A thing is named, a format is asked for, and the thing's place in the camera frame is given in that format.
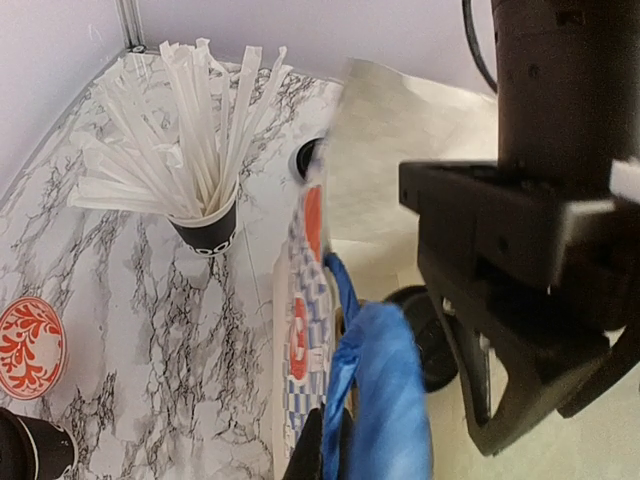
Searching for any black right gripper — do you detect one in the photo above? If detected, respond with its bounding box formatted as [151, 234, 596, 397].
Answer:
[399, 162, 639, 456]

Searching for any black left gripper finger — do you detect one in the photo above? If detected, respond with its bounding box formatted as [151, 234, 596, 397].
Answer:
[283, 405, 324, 480]

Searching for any blue checkered paper bag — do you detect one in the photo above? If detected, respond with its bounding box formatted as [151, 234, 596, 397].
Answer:
[272, 55, 640, 480]

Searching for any black paper coffee cup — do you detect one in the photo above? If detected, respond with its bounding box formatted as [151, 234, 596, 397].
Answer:
[1, 407, 78, 480]

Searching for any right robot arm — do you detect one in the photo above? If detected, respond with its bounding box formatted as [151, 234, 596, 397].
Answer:
[399, 1, 639, 456]

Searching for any bundle of white straws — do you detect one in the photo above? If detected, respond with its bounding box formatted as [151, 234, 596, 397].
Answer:
[67, 38, 291, 221]

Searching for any right aluminium frame post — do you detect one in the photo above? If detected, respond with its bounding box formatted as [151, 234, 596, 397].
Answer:
[115, 0, 147, 53]

